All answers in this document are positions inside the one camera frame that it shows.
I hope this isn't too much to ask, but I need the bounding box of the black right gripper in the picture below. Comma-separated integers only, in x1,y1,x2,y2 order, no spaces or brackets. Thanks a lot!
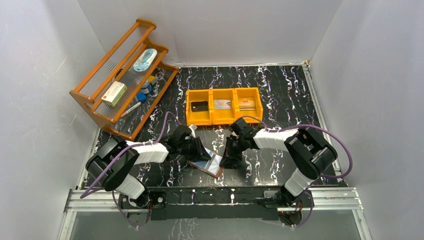
219,136,247,167

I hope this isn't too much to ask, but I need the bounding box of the orange leather card holder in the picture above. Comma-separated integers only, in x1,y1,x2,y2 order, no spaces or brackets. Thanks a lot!
187,148,224,179

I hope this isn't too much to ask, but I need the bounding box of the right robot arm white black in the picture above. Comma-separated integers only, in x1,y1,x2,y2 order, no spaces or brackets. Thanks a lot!
219,118,338,207

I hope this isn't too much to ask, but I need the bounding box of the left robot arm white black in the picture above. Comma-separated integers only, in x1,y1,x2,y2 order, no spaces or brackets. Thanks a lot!
85,125,211,208

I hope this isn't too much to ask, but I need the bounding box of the black card in bin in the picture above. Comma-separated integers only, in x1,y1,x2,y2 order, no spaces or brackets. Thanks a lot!
190,100,209,112

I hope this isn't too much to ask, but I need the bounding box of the tan card in bin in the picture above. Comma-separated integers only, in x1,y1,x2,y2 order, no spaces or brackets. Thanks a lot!
238,97,256,111

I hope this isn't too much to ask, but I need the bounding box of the grey card in bin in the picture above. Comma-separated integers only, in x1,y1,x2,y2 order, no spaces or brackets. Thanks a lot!
213,99,232,110

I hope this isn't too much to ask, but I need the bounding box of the yellow left bin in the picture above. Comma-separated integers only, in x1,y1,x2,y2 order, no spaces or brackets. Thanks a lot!
185,89,212,126

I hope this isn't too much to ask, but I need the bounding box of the yellow bin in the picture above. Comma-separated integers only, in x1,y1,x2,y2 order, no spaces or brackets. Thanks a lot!
234,87,264,124
211,88,236,125
185,89,212,126

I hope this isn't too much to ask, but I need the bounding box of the yellow middle bin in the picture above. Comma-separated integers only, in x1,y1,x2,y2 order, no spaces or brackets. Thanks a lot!
211,88,236,125

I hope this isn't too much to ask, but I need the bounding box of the yellow right bin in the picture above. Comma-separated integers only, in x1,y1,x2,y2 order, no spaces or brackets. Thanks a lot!
234,87,264,124

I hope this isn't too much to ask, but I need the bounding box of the white marker pen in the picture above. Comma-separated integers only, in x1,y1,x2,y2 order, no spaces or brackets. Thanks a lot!
121,101,142,118

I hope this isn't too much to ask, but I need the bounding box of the blue small cube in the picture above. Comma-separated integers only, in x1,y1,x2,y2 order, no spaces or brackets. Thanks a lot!
135,92,147,103

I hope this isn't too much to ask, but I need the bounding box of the blue white tape roll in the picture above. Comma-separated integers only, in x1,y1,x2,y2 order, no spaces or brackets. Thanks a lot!
140,80,153,95

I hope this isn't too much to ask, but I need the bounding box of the orange wooden shelf rack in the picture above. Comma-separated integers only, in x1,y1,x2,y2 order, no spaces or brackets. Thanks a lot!
69,18,179,141

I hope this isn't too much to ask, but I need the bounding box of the white red box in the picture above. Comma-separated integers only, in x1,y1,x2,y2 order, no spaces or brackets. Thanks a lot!
101,81,128,107

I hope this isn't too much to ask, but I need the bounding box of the white blue oval case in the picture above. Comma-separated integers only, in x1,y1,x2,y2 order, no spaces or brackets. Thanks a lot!
132,48,158,72

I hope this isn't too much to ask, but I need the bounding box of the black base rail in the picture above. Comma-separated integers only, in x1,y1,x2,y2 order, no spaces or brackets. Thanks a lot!
117,186,315,226

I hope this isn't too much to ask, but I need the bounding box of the aluminium frame rail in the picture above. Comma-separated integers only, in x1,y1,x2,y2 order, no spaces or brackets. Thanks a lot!
58,186,372,240

